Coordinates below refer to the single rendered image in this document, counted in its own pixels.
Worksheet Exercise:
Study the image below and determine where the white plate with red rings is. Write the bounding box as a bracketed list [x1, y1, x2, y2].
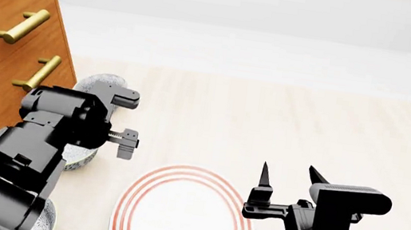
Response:
[108, 154, 265, 230]

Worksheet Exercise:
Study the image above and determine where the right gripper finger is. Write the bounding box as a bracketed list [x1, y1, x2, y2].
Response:
[306, 165, 333, 188]
[250, 160, 279, 209]

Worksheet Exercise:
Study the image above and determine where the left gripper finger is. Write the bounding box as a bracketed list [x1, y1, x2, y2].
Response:
[116, 127, 143, 162]

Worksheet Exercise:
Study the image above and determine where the black speckled bowl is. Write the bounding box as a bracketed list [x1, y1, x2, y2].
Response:
[24, 194, 61, 230]
[59, 141, 100, 177]

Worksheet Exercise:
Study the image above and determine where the short brass drawer handle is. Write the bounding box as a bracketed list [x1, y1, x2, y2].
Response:
[10, 49, 64, 97]

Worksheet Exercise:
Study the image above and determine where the long brass drawer handle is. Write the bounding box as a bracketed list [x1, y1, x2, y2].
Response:
[0, 2, 53, 49]

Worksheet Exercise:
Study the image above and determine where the grey right gripper camera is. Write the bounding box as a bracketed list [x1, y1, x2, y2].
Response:
[302, 178, 396, 230]

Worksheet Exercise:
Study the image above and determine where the grey patterned cup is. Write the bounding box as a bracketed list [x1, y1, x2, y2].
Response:
[67, 68, 136, 129]

